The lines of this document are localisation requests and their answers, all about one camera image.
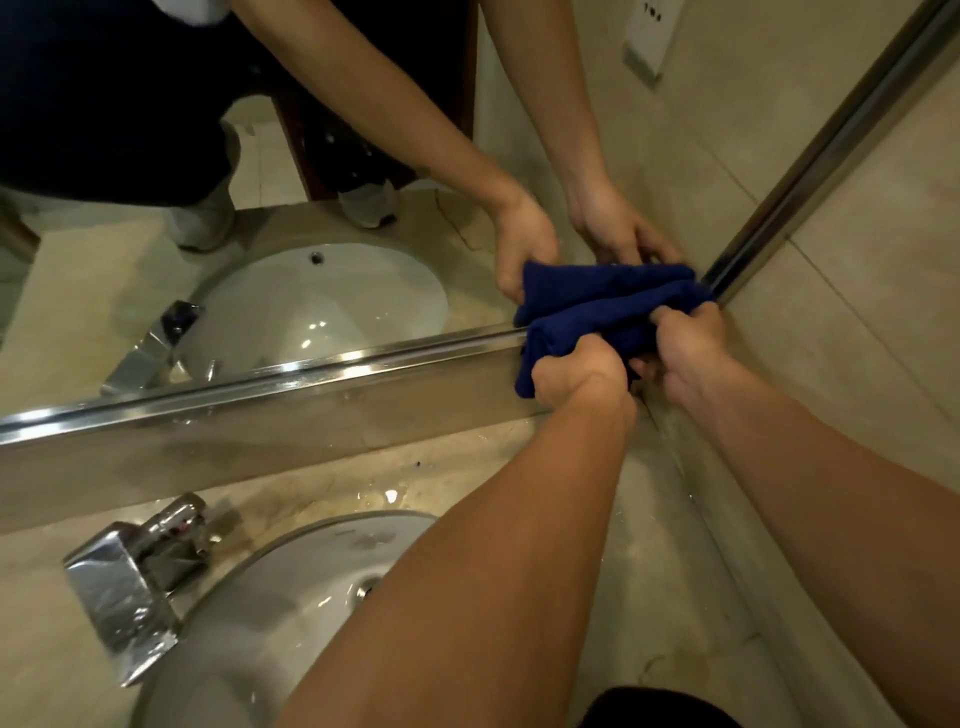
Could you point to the person's left forearm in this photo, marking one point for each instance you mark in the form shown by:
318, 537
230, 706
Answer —
487, 585

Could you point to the person's dark blue trousers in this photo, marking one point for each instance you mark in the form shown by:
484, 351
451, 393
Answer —
660, 709

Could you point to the blue microfibre cloth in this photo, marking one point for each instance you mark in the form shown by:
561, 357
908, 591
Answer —
592, 322

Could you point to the chrome sink faucet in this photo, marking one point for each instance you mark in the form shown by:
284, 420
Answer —
120, 592

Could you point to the silver framed wall mirror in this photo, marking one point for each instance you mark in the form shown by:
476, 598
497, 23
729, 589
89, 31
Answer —
712, 112

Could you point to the white ceramic sink basin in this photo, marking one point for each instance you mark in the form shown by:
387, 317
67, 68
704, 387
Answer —
255, 622

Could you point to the person's left hand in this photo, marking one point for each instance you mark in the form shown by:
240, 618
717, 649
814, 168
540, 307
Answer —
585, 375

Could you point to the chrome sink drain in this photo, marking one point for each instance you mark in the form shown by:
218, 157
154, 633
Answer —
367, 586

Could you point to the person's right forearm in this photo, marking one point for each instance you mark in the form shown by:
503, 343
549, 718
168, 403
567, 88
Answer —
847, 510

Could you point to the person's right hand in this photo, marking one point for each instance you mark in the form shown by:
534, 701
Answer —
694, 352

